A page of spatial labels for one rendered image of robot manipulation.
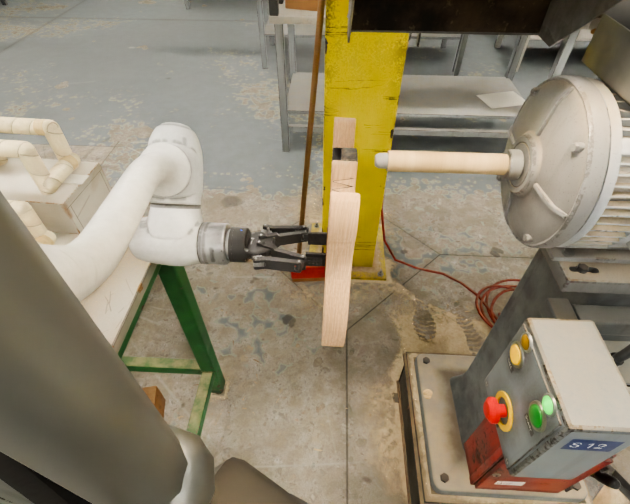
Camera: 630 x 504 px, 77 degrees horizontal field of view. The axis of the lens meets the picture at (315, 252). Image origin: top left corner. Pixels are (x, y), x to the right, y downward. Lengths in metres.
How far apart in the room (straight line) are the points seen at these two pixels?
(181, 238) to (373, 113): 0.97
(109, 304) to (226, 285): 1.23
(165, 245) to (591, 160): 0.72
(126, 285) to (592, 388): 0.84
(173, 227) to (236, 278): 1.31
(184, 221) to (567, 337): 0.69
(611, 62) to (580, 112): 0.08
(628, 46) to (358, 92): 1.03
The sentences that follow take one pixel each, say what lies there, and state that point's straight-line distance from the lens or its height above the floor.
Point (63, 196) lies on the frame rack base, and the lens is 0.95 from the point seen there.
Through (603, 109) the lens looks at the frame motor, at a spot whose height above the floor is 1.37.
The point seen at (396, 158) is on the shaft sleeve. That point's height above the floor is 1.26.
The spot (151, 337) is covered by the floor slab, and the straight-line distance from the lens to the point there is 2.02.
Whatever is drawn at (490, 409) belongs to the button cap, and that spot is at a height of 0.99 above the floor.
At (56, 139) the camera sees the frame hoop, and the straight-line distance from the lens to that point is 0.98.
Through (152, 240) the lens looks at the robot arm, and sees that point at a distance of 0.86.
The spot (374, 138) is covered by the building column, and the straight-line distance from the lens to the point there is 1.63.
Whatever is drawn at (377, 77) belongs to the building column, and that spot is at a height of 1.02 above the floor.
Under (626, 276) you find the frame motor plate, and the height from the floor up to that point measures 1.12.
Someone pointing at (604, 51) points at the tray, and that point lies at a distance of 0.69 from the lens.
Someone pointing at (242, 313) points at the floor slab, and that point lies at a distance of 1.98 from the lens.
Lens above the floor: 1.60
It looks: 46 degrees down
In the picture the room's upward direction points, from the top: straight up
